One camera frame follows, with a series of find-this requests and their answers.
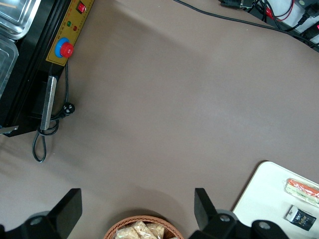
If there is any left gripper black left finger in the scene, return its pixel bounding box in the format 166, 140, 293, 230
4, 188, 83, 239

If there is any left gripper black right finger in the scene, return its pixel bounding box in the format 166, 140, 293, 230
189, 188, 240, 239

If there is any beige rectangular tray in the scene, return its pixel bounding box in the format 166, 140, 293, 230
231, 160, 319, 239

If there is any shiny metal tray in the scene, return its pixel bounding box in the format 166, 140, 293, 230
0, 0, 42, 41

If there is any clear beige snack pack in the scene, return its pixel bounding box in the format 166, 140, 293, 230
114, 226, 140, 239
146, 223, 166, 239
131, 221, 158, 239

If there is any round brown wicker basket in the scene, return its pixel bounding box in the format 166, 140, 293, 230
103, 215, 185, 239

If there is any small black packet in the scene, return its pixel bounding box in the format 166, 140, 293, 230
284, 204, 318, 232

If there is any flat wrapped orange sandwich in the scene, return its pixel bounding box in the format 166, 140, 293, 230
282, 177, 319, 209

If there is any black sealing machine yellow panel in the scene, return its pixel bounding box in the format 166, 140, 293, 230
0, 0, 96, 138

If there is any clear plastic meal container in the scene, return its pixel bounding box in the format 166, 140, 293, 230
0, 34, 20, 101

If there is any black electronic device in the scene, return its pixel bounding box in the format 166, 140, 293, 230
218, 0, 258, 11

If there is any black power cord with plug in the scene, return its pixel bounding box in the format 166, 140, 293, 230
31, 61, 76, 163

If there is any thin black table cable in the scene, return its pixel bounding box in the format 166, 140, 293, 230
172, 0, 319, 49

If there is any black plug cable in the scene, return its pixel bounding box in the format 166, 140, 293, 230
283, 6, 314, 33

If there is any red wire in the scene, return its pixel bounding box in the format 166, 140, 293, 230
263, 0, 295, 22

